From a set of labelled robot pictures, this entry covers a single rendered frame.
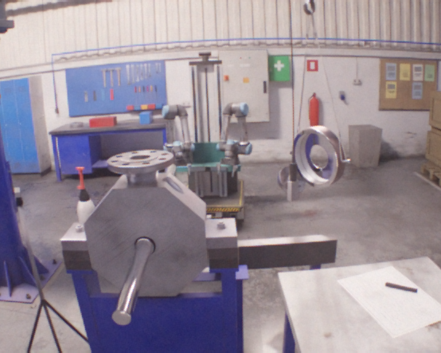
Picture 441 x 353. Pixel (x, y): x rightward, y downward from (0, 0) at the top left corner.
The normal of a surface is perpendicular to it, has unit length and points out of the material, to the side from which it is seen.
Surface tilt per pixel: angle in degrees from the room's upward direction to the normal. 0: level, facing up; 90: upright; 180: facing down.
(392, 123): 90
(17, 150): 90
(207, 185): 90
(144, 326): 90
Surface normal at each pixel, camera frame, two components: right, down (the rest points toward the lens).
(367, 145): 0.08, 0.32
